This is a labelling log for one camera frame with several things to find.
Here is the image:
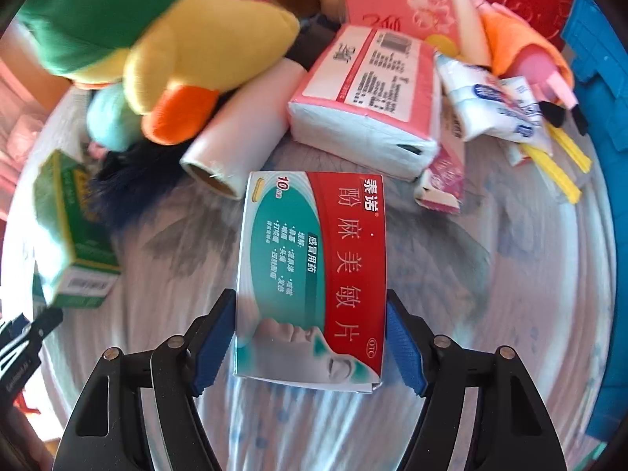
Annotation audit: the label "white blue wipes packet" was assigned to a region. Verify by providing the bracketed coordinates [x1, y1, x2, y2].
[434, 52, 551, 154]

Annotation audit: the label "pig plush orange dress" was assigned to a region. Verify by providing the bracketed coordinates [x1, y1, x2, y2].
[451, 0, 589, 135]

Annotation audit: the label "pink white tissue pack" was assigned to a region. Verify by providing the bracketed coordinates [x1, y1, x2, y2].
[287, 24, 442, 182]

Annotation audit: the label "green frog hat duck plush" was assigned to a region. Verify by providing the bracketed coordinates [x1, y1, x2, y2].
[16, 0, 300, 146]

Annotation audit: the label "dark blue furry toy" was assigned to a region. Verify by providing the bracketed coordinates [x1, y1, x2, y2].
[88, 139, 193, 232]

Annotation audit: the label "white paper roll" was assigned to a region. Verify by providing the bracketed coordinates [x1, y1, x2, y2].
[180, 58, 307, 200]

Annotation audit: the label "blue plastic storage crate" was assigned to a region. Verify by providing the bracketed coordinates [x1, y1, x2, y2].
[562, 0, 627, 441]

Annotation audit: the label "pink floral tissue pack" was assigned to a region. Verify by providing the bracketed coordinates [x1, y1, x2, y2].
[342, 0, 460, 57]

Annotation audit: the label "pink striped tissue pack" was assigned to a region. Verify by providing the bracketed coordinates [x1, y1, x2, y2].
[414, 98, 465, 214]

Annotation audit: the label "yellow strips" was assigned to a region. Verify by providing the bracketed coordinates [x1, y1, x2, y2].
[519, 120, 593, 205]

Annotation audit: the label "green medicine box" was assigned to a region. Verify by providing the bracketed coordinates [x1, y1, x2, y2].
[33, 149, 121, 309]

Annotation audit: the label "red white medicine box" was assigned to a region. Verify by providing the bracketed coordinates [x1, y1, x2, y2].
[234, 171, 386, 393]

